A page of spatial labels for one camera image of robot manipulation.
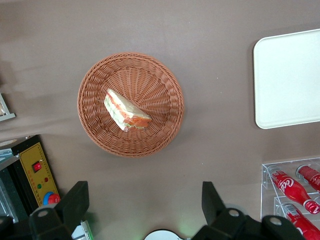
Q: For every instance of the grey tray of snack packs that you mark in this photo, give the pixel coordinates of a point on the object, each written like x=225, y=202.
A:
x=7, y=116

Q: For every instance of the red emergency stop button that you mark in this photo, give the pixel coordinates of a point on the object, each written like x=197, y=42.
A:
x=53, y=199

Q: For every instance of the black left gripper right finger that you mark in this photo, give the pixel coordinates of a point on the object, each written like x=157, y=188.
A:
x=220, y=222

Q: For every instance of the round brown wicker basket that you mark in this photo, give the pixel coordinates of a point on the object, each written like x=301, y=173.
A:
x=155, y=82

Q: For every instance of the grey metal plate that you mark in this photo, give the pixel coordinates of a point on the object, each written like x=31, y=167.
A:
x=83, y=231

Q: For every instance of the red Coca-Cola bottle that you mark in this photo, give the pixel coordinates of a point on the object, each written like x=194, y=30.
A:
x=290, y=187
x=300, y=222
x=311, y=176

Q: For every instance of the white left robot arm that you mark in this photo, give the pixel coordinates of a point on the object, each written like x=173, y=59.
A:
x=165, y=236

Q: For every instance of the beige rectangular serving tray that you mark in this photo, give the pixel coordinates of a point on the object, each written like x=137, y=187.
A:
x=287, y=80

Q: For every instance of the clear acrylic bottle rack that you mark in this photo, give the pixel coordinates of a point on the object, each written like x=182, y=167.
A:
x=267, y=200

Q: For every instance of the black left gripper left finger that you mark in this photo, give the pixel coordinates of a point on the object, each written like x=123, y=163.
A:
x=62, y=215

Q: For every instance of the black cabinet with yellow panel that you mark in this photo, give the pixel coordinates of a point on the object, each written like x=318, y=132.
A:
x=30, y=160

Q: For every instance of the triangular sandwich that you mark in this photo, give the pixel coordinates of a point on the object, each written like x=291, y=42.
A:
x=125, y=111

